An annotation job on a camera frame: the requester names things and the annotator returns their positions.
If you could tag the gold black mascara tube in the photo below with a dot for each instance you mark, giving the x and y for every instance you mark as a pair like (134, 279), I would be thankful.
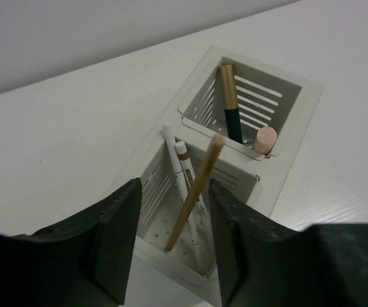
(231, 107)

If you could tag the tan wooden makeup pencil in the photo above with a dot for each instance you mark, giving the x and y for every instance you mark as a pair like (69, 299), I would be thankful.
(205, 169)

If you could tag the pink lipstick pencil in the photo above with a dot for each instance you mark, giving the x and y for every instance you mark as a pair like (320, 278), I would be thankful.
(264, 140)

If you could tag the thin white eyeliner pencil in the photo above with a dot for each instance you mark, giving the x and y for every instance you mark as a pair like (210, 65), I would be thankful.
(185, 175)

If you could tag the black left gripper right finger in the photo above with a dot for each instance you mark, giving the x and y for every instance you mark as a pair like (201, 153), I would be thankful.
(263, 263)

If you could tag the white slotted organizer box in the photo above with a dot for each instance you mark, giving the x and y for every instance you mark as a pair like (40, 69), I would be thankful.
(267, 97)

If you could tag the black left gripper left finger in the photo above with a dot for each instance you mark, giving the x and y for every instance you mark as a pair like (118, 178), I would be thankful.
(83, 260)

